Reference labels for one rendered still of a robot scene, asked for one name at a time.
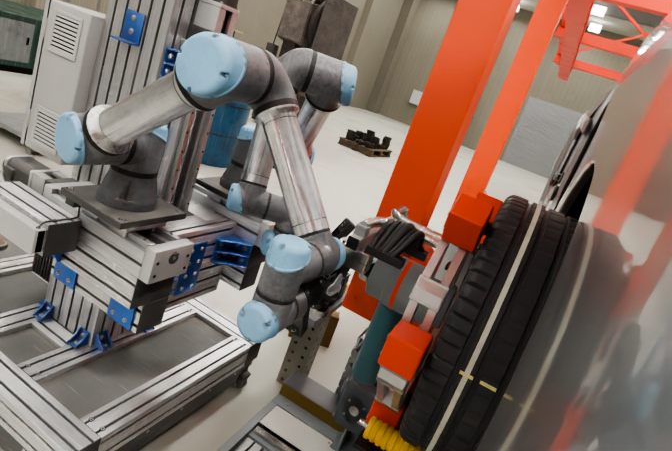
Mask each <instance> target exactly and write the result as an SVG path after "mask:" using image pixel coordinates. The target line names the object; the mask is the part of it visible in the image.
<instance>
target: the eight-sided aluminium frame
mask: <svg viewBox="0 0 672 451"><path fill-rule="evenodd" d="M449 245H450V243H449V242H447V241H444V240H442V239H441V240H440V242H439V244H438V245H437V247H436V249H435V251H434V253H433V255H432V256H431V258H430V260H429V262H428V264H427V266H426V268H425V269H424V271H423V273H422V274H420V275H419V278H418V280H417V282H416V284H415V286H414V288H413V290H412V292H411V294H410V296H409V299H410V300H409V303H408V305H407V307H406V310H405V312H404V314H403V317H402V319H401V320H405V321H407V322H409V323H410V324H411V323H412V321H413V318H414V316H415V314H416V311H417V309H418V307H419V304H421V305H423V306H425V307H427V308H429V309H428V311H427V313H426V316H425V318H424V320H423V323H422V325H421V324H419V326H418V328H420V329H422V330H424V331H426V332H428V333H429V332H430V330H431V328H432V325H433V323H434V321H435V319H436V316H437V314H438V313H439V312H440V310H441V308H442V306H443V304H444V302H445V300H446V298H447V295H448V293H449V291H450V286H451V284H452V282H453V280H454V278H455V276H456V274H457V272H458V270H459V268H460V266H461V264H462V262H463V260H464V258H465V256H466V254H467V252H468V251H466V250H464V249H462V248H460V247H459V248H458V250H457V252H456V254H455V256H454V258H453V260H452V262H451V264H450V266H449V268H448V270H447V272H446V274H445V276H444V278H443V280H442V281H441V283H438V282H436V281H434V280H432V277H433V275H434V274H435V272H436V270H437V268H438V266H439V264H440V262H441V260H442V258H443V256H444V255H445V253H446V251H447V249H448V247H449ZM479 246H480V242H479V244H478V246H477V248H476V250H475V251H474V252H473V253H471V252H469V254H468V256H467V259H466V261H465V263H464V265H463V268H462V270H461V272H460V274H459V277H458V279H457V281H456V283H455V285H456V286H457V287H458V290H457V292H456V295H455V297H454V299H453V302H452V304H451V306H450V308H449V310H448V312H447V314H446V317H445V319H444V321H443V323H442V324H441V326H440V328H439V329H437V328H435V327H434V329H433V331H432V333H431V335H433V337H434V338H433V341H432V343H431V346H430V348H429V350H428V352H427V355H426V357H425V359H424V361H423V363H422V365H421V367H420V369H419V370H418V372H417V374H416V375H415V377H414V379H413V380H412V381H408V380H406V379H405V378H403V377H401V376H399V375H398V374H396V373H394V372H392V371H391V370H389V369H387V368H385V367H384V366H382V365H380V368H379V371H378V374H377V377H376V380H377V393H376V396H375V399H376V401H377V402H379V403H380V404H382V405H384V406H385V407H387V408H389V409H390V410H392V411H394V412H395V413H398V412H399V411H400V410H401V408H402V406H403V404H404V401H405V399H406V397H407V395H408V393H409V391H410V389H411V388H412V386H413V384H414V382H415V380H416V378H418V377H419V375H420V373H421V371H422V369H423V368H424V365H425V363H426V359H427V357H428V355H429V353H430V351H431V349H432V346H433V344H434V342H435V340H436V338H437V336H438V334H439V332H440V330H441V328H442V326H443V324H444V322H445V320H446V319H447V317H448V315H449V312H450V310H451V308H452V306H453V304H454V300H455V298H456V296H457V294H458V291H459V289H460V287H461V285H462V282H463V280H464V278H465V276H466V273H467V271H468V269H469V267H470V264H471V263H472V262H473V260H474V258H475V256H476V253H477V251H478V249H479Z"/></svg>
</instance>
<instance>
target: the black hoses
mask: <svg viewBox="0 0 672 451"><path fill-rule="evenodd" d="M424 238H425V234H424V232H422V231H418V230H417V229H416V227H415V225H414V224H413V223H406V222H403V223H402V221H400V220H395V219H390V220H388V221H386V222H385V223H384V224H383V225H382V227H381V228H380V229H379V231H378V232H377V234H376V235H375V237H374V239H373V240H372V242H371V243H369V244H368V245H367V246H366V249H365V253H367V254H369V255H371V256H373V257H375V258H377V259H379V260H381V261H383V262H385V263H387V264H389V265H391V266H393V267H395V268H397V269H399V270H400V269H401V268H403V267H404V265H405V262H406V259H404V258H402V257H400V255H401V254H402V253H403V252H404V253H406V254H408V255H410V256H412V257H414V258H417V259H419V260H421V261H425V260H426V258H427V256H428V252H427V251H425V250H424V248H423V242H424Z"/></svg>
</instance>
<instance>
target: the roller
mask: <svg viewBox="0 0 672 451"><path fill-rule="evenodd" d="M358 424H359V425H360V426H362V427H364V428H365V431H364V434H363V438H365V439H369V441H370V442H371V443H373V442H374V443H375V445H376V446H377V447H378V446H380V447H381V449H382V450H386V451H420V449H421V447H420V446H418V445H417V446H416V447H414V446H412V445H411V444H409V443H407V442H406V441H404V440H403V439H402V438H401V436H400V432H399V431H398V430H396V431H395V430H394V428H393V427H392V426H391V427H389V425H388V424H387V423H383V421H382V420H380V419H379V420H377V417H375V416H372V418H371V419H370V421H369V422H367V421H366V420H364V419H362V418H360V420H359V422H358Z"/></svg>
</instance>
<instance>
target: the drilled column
mask: <svg viewBox="0 0 672 451"><path fill-rule="evenodd" d="M330 317H331V315H329V316H328V317H327V318H325V319H324V320H323V321H322V322H320V323H319V324H318V325H316V326H315V327H314V328H312V327H310V326H309V325H308V326H307V330H306V332H305V333H304V334H303V336H302V337H301V338H300V337H298V336H297V335H294V334H293V335H292V338H291V340H290V343H289V346H288V349H287V351H286V354H285V357H284V360H283V362H282V365H281V368H280V371H279V374H278V376H277V379H276V381H278V382H279V383H281V384H283V382H284V381H286V380H287V379H288V378H289V377H290V376H291V375H292V374H293V373H295V372H296V371H297V370H298V371H300V372H301V373H303V374H304V375H306V376H308V375H309V372H310V370H311V367H312V365H313V362H314V359H315V357H316V354H317V351H318V349H319V346H320V343H321V341H322V338H323V336H324V333H325V330H326V328H327V325H328V322H329V320H330ZM282 377H283V380H282V379H281V378H282Z"/></svg>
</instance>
